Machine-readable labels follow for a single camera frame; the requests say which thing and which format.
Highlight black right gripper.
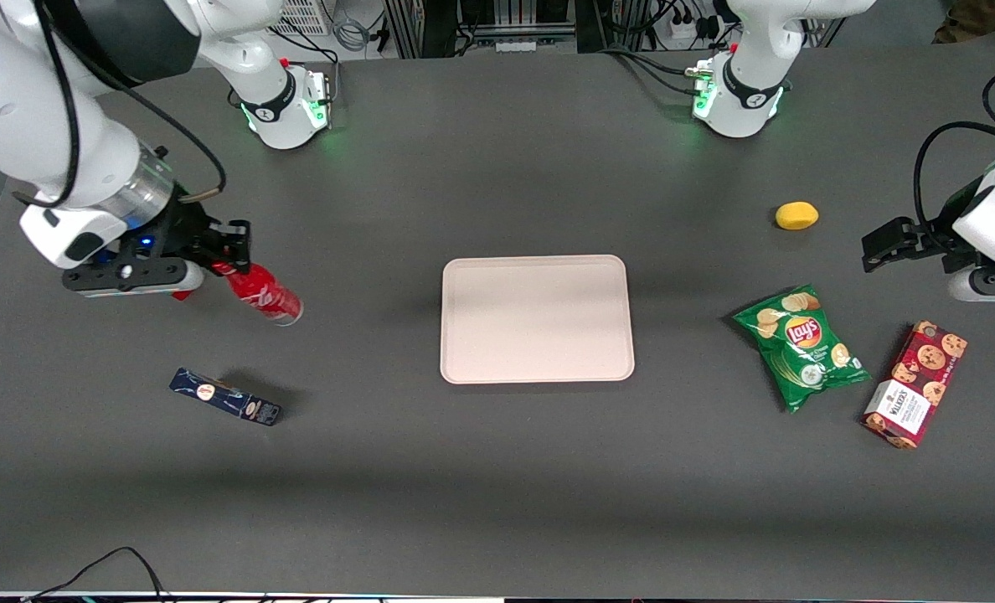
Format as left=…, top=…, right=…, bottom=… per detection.
left=64, top=186, right=252, bottom=294

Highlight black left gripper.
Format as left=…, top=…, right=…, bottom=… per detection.
left=862, top=178, right=995, bottom=274

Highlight red coke bottle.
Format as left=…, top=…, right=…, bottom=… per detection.
left=211, top=261, right=305, bottom=327

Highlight beige plastic tray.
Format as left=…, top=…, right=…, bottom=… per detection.
left=440, top=255, right=636, bottom=384

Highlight yellow lemon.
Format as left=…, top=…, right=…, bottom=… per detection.
left=775, top=201, right=820, bottom=231

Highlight green lay's chips bag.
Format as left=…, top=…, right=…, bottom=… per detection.
left=733, top=285, right=872, bottom=414

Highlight red cookie box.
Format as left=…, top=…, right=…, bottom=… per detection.
left=863, top=321, right=968, bottom=450

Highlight dark blue long box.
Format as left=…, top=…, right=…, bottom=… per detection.
left=169, top=368, right=282, bottom=426

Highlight white perforated box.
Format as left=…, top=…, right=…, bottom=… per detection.
left=273, top=0, right=333, bottom=37

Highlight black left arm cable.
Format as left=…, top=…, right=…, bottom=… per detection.
left=915, top=57, right=995, bottom=245

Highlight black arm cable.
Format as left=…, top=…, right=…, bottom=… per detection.
left=915, top=57, right=995, bottom=245
left=12, top=0, right=227, bottom=209

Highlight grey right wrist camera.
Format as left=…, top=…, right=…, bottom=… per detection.
left=62, top=258, right=207, bottom=296

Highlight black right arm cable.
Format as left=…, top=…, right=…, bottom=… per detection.
left=12, top=0, right=227, bottom=209

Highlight grey coiled cable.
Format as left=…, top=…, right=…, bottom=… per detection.
left=328, top=0, right=383, bottom=53

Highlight black left base cables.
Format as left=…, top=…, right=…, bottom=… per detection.
left=600, top=44, right=709, bottom=98

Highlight black cable at table edge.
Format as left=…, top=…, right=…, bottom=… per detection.
left=22, top=546, right=168, bottom=603

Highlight black aluminium frame rack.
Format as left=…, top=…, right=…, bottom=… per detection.
left=383, top=0, right=632, bottom=59

